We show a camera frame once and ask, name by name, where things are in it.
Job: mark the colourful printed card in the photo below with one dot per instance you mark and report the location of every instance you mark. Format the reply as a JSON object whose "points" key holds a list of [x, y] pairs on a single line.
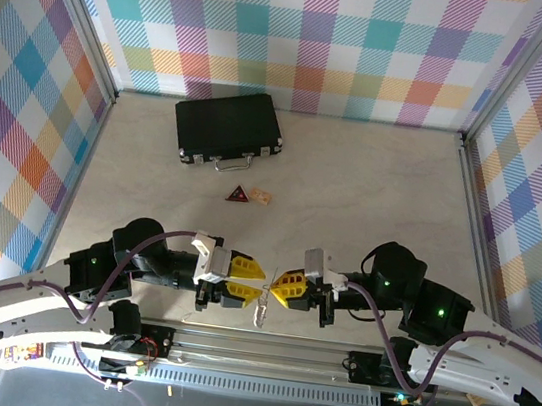
{"points": [[23, 352]]}

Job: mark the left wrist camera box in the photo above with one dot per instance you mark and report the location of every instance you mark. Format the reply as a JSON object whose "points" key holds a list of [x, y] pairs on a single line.
{"points": [[207, 260]]}

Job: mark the aluminium frame post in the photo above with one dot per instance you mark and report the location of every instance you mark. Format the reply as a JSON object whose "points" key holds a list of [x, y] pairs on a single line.
{"points": [[516, 71], [82, 10]]}

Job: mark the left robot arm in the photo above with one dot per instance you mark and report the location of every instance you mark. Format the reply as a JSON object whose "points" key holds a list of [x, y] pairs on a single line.
{"points": [[9, 302]]}

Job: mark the metal key holder plate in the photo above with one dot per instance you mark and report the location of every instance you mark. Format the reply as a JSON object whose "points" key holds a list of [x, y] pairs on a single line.
{"points": [[262, 308]]}

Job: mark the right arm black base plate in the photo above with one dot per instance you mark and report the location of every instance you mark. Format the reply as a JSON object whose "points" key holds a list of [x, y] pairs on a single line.
{"points": [[364, 367]]}

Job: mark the small wooden block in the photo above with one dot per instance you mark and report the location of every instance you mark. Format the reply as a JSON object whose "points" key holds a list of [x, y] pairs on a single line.
{"points": [[475, 402]]}

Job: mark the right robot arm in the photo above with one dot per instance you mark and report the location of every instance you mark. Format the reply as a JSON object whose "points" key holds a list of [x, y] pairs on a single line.
{"points": [[479, 373]]}

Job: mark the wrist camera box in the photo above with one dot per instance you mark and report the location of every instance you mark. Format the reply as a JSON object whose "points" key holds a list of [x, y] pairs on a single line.
{"points": [[315, 262], [207, 260]]}

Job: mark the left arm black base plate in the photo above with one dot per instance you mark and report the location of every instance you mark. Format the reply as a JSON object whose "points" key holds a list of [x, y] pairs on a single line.
{"points": [[158, 341]]}

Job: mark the small yellow peg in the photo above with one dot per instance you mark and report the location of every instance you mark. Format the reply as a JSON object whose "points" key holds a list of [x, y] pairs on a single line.
{"points": [[169, 391]]}

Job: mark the red triangular badge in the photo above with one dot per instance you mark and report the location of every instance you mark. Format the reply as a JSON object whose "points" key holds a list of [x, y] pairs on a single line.
{"points": [[237, 196]]}

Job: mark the aluminium mounting rail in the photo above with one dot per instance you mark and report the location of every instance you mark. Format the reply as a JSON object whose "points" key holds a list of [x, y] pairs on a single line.
{"points": [[255, 350]]}

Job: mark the tan wooden piece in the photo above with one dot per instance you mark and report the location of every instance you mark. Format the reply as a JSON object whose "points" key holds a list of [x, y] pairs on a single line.
{"points": [[261, 196]]}

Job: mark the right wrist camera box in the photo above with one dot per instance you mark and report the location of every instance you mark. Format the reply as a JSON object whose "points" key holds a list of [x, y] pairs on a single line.
{"points": [[315, 262]]}

